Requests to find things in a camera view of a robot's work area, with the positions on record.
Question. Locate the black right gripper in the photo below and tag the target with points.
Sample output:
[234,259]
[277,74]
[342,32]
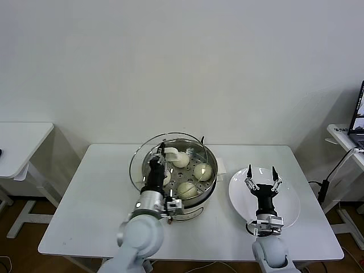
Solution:
[266,196]

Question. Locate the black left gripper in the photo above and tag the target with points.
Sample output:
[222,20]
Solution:
[155,176]

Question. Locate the round glass pot lid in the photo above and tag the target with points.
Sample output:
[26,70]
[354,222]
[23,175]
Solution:
[173,155]

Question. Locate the white steamed baozi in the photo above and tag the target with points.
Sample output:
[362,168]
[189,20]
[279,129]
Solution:
[187,190]
[167,177]
[183,162]
[203,172]

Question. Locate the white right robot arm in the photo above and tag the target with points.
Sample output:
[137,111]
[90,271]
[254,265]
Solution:
[268,250]

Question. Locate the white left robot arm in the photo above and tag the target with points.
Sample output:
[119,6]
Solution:
[142,236]

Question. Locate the perforated steel steamer basket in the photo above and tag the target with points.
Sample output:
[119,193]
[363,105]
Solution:
[214,167]

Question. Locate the round white plate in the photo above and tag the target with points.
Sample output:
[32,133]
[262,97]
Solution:
[290,199]

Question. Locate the white electric cooker pot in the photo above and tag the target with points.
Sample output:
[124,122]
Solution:
[193,211]

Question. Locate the white desk with laptop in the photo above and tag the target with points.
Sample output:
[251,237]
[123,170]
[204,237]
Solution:
[338,139]

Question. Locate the printed desk label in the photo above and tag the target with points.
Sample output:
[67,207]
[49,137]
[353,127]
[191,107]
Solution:
[339,130]

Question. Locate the grey open laptop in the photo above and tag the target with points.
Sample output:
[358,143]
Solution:
[359,113]

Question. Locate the white side desk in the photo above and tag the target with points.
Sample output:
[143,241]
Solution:
[22,142]

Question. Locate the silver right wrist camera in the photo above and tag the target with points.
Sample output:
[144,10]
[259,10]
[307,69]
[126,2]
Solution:
[275,221]

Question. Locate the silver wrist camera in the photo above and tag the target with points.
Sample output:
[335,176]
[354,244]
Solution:
[174,206]
[275,221]

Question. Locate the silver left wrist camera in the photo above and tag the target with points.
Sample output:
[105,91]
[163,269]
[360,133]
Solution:
[174,206]

